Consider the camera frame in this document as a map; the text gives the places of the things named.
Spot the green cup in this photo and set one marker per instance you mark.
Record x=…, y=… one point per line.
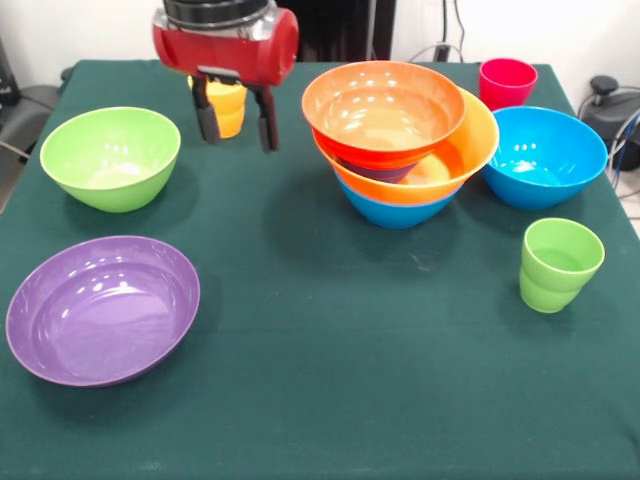
x=555, y=285

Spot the light blue bowl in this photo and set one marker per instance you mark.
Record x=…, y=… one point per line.
x=400, y=215
x=545, y=160

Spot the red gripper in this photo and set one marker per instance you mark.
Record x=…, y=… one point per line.
x=240, y=55

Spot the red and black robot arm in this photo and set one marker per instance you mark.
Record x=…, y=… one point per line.
x=215, y=10

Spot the orange-red shallow bowl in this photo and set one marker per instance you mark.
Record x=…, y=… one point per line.
x=380, y=110

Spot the large yellow-orange bowl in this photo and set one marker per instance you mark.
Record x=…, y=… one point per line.
x=470, y=145

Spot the green bowl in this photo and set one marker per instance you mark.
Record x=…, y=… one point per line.
x=110, y=150

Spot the purple bowl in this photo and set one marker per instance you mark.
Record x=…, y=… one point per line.
x=100, y=315

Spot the small dark blue bowl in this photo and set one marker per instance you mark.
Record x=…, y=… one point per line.
x=385, y=175

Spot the dark green tablecloth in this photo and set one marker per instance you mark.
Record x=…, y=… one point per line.
x=300, y=425

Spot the red cup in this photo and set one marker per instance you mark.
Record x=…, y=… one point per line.
x=505, y=82

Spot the yellow cup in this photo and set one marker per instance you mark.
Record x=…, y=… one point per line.
x=230, y=110

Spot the grey office chair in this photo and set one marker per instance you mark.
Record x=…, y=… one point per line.
x=30, y=110

